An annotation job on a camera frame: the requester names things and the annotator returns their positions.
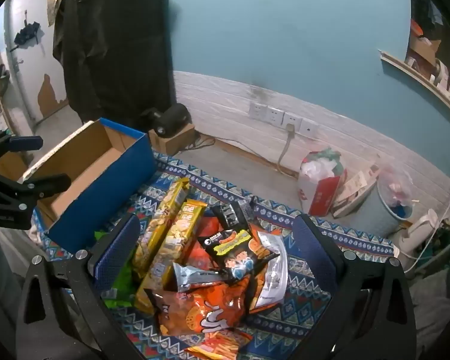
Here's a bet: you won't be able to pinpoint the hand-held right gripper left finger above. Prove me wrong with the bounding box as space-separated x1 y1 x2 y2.
15 214 143 360

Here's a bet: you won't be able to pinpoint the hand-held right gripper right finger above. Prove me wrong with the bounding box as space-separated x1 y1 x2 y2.
285 213 417 360

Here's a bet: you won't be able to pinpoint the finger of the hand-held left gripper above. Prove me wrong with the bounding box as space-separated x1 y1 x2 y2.
0 172 73 230
0 130 44 166

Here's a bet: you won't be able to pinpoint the green snack packet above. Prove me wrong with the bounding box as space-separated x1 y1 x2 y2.
94 230 141 308

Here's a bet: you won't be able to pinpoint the blue cardboard box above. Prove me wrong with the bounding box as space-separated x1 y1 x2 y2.
20 117 156 254

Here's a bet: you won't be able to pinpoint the long yellow biscuit packet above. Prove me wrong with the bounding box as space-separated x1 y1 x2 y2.
135 199 209 314
132 177 191 276

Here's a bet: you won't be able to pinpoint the silver snack packet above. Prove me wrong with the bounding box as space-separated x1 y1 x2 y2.
172 262 226 293

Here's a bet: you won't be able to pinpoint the orange fries snack bag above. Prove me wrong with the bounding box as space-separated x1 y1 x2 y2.
185 329 254 360

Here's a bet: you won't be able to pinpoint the brown cardboard carton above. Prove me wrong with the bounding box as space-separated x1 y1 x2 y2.
0 150 29 181

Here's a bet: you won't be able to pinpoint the white door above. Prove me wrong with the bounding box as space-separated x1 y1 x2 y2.
4 0 70 124

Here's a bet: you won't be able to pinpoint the silver foil packet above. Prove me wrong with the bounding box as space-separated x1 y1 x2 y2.
253 230 289 308

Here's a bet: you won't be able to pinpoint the black folded umbrella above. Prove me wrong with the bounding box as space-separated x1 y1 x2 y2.
9 9 42 51

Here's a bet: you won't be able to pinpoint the red white bag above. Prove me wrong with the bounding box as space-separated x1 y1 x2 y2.
298 148 347 217

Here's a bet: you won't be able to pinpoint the flat cardboard pieces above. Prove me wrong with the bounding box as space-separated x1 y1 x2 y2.
332 163 381 219

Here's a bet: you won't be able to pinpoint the grey trash bin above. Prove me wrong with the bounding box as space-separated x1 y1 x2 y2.
371 157 415 237

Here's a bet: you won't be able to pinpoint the black snack bag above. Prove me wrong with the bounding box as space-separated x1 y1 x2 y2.
198 229 280 282

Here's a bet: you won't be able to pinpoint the blue patterned blanket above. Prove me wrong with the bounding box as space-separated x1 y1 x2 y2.
30 152 396 360

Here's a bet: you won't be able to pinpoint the red orange snack packet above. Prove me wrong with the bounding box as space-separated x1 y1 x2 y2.
187 215 226 271

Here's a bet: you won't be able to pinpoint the small black packet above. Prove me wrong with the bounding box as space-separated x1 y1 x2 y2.
212 200 254 229

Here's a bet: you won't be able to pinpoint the orange chips bag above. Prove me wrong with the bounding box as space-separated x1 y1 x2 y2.
144 270 272 336

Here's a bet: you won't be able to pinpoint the white plastic appliance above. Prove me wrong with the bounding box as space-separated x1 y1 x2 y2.
388 209 439 267

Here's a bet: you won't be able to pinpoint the small cardboard box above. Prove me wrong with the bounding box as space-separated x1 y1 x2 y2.
148 123 196 155

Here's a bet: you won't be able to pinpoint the dark hanging coat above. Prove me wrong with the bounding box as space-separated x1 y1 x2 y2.
52 0 173 128

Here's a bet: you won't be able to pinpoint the brown box on shelf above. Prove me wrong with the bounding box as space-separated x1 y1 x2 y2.
407 35 441 64

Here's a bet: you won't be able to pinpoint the grey plug cable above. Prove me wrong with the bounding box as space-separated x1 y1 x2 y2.
277 123 296 175

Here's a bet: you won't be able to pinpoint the white wall socket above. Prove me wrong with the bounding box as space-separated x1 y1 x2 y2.
283 112 302 130
248 101 268 120
299 118 319 137
267 107 285 125

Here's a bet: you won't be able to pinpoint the black floor cable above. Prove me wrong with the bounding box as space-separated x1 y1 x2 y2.
180 132 282 166

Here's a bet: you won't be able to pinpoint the wooden wall shelf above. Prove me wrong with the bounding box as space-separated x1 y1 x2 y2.
378 49 450 124

